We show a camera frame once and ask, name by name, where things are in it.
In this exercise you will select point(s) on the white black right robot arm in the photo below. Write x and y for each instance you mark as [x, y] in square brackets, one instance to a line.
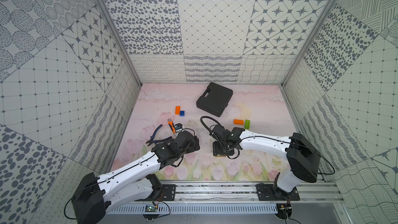
[302, 156]

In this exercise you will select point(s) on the orange handled tool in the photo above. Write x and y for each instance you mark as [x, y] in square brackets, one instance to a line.
[171, 125]

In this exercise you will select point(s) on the controller board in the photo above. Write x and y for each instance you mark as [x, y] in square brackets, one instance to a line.
[284, 211]
[151, 212]

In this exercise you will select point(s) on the left controller board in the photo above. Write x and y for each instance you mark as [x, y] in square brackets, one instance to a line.
[151, 212]

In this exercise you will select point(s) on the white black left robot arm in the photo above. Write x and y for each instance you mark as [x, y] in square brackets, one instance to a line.
[96, 196]

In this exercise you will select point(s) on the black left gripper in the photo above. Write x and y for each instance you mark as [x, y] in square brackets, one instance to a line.
[179, 131]

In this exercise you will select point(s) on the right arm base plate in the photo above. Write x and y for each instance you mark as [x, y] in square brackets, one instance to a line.
[268, 192]

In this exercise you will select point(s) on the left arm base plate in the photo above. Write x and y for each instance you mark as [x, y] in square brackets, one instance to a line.
[165, 193]

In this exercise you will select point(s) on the orange lego brick right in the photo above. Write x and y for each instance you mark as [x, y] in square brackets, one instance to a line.
[238, 122]

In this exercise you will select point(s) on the black plastic carrying case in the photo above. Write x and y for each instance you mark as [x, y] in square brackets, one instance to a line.
[214, 99]

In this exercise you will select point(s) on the right controller board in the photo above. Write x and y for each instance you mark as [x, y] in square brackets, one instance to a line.
[284, 211]

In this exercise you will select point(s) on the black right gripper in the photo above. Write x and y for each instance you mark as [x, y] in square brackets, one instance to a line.
[216, 151]

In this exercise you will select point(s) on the green long lego brick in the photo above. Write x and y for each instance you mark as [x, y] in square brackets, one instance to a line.
[247, 124]

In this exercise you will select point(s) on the orange lego brick far left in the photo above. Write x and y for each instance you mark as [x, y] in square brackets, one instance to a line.
[177, 110]

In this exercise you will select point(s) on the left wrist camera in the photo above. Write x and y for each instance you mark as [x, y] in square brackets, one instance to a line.
[178, 127]

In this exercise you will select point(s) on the orange lego brick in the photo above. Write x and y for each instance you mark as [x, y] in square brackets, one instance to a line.
[238, 122]
[177, 110]

